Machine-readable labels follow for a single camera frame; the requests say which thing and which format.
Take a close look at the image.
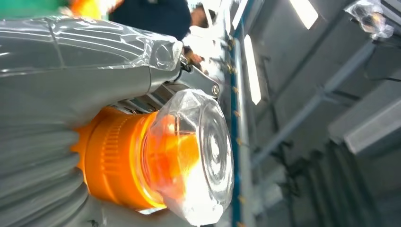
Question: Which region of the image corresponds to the ceiling light panel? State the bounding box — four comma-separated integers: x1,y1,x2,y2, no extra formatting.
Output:
288,0,319,30
243,34,262,106

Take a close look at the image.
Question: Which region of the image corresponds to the orange bottle with clear cap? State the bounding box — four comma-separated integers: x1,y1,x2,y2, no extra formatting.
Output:
69,0,123,20
71,89,235,227

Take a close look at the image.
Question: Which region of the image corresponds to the person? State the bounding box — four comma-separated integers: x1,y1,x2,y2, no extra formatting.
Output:
109,0,220,65

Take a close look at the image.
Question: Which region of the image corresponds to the clear plastic wrap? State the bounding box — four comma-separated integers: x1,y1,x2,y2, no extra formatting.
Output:
344,0,394,40

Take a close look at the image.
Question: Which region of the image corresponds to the white blue rail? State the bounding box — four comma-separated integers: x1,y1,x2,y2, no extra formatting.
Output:
229,0,255,227

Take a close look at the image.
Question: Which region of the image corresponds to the green desk mat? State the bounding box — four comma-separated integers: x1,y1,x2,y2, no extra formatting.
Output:
0,0,70,19

